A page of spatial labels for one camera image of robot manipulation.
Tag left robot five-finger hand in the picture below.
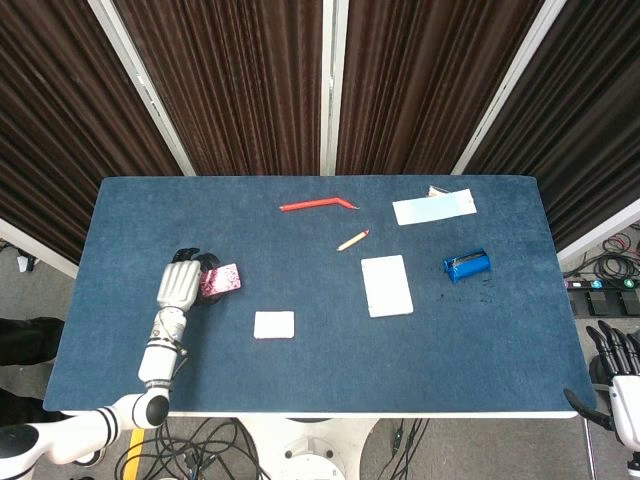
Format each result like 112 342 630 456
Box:
156 246 226 310

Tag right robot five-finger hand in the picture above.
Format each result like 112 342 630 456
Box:
563 319 640 446

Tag pink white patterned box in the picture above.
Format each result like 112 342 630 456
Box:
199 263 245 300

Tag small white rectangular pad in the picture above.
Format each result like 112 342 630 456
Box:
252 310 296 342

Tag black power strip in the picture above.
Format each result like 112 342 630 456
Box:
563 278 640 292

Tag blue fabric table mat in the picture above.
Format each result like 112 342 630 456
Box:
43 174 599 415

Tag red bent stick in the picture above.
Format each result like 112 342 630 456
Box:
278 196 361 214

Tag yellow floor tape strip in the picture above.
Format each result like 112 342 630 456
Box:
122 428 147 480

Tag short wooden pencil stub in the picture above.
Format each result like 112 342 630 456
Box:
336 228 371 253

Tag brown pleated screen panel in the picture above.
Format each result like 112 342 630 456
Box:
112 0 335 177
0 0 197 266
452 0 640 266
333 0 546 176

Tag blue zippered pouch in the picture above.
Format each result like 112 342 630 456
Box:
442 246 493 286

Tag white notepad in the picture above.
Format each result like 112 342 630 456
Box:
360 254 415 319

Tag white paper envelope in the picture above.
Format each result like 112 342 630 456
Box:
391 188 478 227

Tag tangled black floor cables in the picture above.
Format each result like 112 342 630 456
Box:
594 227 640 281

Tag black floor cable bundle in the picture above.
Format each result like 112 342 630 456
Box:
114 417 274 480

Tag white table pedestal base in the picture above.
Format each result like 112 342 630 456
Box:
239 417 381 480

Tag black cable with inline switch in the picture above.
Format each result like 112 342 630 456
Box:
387 417 431 480

